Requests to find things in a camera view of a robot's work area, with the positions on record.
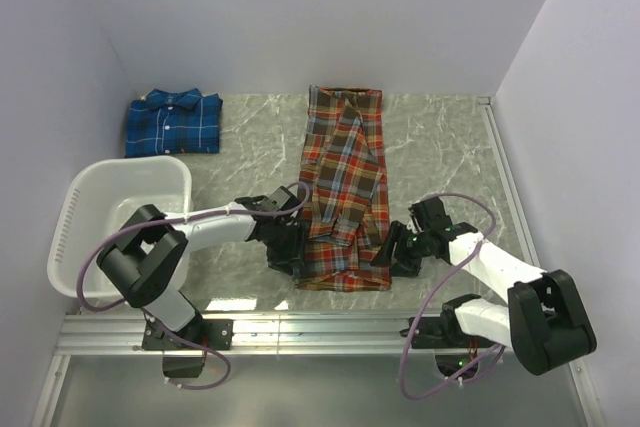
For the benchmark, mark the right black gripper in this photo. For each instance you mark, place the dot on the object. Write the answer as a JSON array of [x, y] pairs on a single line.
[[405, 267]]

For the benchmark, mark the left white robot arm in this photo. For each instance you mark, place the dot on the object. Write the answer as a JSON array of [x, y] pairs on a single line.
[[144, 255]]

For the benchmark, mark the white plastic laundry basket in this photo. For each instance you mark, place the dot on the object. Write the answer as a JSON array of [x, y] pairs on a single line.
[[99, 201]]

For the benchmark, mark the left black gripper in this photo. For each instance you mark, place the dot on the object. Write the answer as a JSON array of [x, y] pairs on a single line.
[[295, 253]]

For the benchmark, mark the aluminium mounting rail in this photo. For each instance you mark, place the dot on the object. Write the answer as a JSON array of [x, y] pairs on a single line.
[[250, 333]]

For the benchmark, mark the red brown plaid shirt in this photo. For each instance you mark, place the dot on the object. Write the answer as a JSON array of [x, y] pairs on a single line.
[[343, 164]]

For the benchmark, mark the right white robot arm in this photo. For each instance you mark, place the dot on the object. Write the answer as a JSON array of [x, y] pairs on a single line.
[[540, 315]]

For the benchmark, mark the folded blue plaid shirt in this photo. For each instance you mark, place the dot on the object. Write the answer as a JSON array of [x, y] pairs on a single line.
[[173, 123]]

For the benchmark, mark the aluminium side rail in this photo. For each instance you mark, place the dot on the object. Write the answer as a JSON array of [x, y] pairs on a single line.
[[510, 185]]

